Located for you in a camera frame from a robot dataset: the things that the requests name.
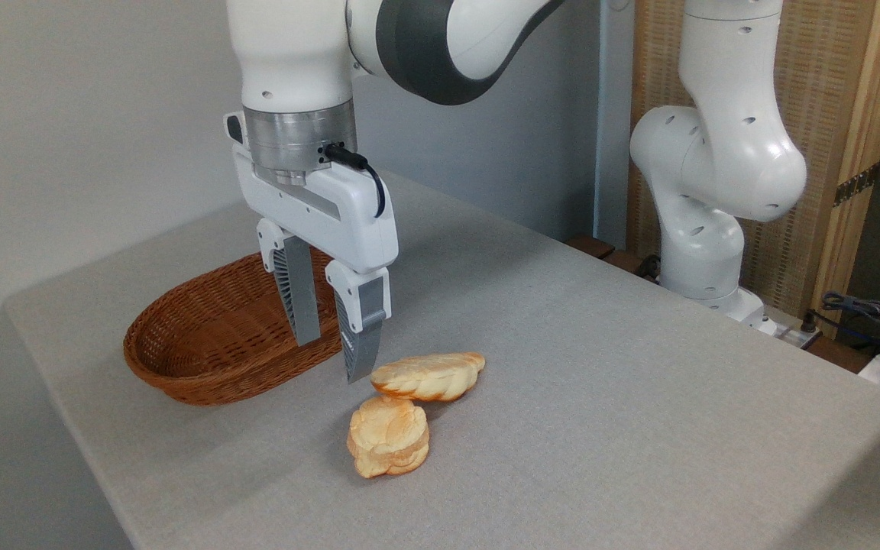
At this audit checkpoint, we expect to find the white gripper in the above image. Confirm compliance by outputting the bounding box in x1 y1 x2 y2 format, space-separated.
224 112 400 384

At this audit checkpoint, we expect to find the long braided bread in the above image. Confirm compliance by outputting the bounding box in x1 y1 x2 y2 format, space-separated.
370 352 487 403

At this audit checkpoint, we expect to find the brown wicker basket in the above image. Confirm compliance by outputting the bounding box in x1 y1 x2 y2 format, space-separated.
123 248 346 406

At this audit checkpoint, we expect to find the round flower-shaped bread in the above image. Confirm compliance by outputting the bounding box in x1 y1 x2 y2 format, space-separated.
346 395 431 480

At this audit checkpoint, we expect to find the silver metal wrist flange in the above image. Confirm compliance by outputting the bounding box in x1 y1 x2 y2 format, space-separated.
243 100 358 186

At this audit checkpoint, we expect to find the dark brown wooden board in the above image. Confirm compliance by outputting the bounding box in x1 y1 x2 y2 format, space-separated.
565 235 662 285

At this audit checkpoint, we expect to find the dark metal screen hinge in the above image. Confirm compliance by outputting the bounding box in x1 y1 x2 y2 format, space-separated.
833 162 880 208

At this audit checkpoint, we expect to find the wooden folding screen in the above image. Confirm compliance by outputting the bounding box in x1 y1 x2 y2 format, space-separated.
627 0 880 337

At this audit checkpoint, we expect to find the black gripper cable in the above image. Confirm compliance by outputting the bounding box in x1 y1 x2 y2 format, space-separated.
321 142 387 219

